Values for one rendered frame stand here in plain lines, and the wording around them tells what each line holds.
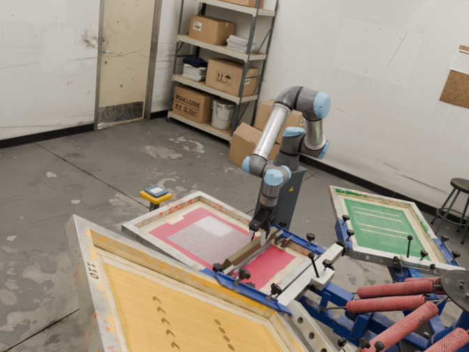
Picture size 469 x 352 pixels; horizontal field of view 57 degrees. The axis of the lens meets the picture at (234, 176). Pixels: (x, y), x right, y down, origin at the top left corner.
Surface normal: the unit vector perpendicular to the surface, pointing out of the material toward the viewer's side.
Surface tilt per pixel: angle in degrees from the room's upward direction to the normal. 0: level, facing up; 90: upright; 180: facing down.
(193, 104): 90
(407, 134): 90
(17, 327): 0
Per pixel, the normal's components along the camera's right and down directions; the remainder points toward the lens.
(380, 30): -0.57, 0.25
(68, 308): 0.18, -0.90
